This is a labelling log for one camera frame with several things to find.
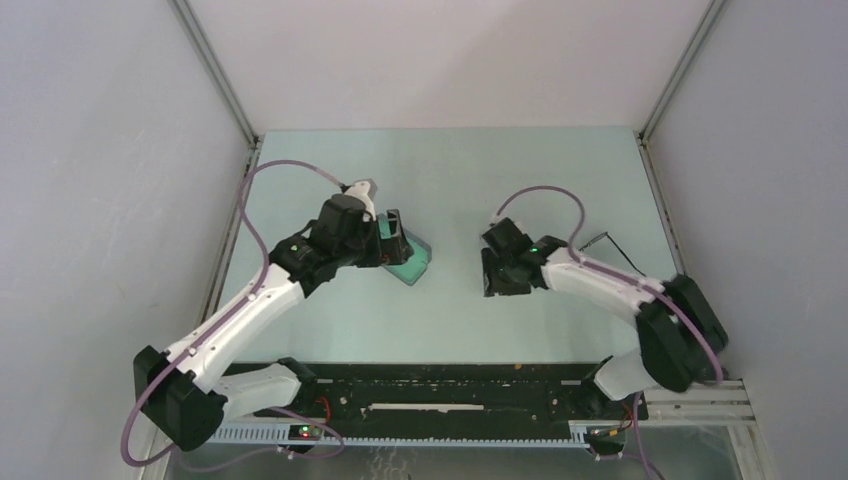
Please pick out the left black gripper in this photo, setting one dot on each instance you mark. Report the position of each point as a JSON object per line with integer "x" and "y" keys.
{"x": 393, "y": 250}

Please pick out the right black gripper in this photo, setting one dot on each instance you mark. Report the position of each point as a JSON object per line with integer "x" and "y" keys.
{"x": 493, "y": 280}

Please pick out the right aluminium frame post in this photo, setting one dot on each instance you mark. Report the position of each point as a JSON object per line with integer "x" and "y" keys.
{"x": 697, "y": 41}

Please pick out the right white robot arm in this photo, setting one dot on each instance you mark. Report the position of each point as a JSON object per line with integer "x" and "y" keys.
{"x": 679, "y": 335}

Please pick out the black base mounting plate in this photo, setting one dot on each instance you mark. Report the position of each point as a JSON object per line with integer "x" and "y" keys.
{"x": 480, "y": 401}

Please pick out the grey slotted cable duct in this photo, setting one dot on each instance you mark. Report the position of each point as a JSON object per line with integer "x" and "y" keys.
{"x": 302, "y": 434}

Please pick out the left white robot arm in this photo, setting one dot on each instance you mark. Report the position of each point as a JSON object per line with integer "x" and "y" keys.
{"x": 185, "y": 391}

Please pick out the left aluminium frame post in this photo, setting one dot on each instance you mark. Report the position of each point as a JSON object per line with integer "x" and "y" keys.
{"x": 200, "y": 42}

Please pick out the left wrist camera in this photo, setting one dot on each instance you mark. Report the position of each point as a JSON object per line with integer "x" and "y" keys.
{"x": 364, "y": 190}

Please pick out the grey-blue glasses case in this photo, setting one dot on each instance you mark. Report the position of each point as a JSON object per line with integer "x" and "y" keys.
{"x": 416, "y": 255}

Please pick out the aluminium frame post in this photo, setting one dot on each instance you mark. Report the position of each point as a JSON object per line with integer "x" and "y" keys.
{"x": 697, "y": 41}
{"x": 200, "y": 42}

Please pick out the black thin-frame sunglasses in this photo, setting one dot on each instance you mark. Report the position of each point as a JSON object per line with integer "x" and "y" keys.
{"x": 607, "y": 246}

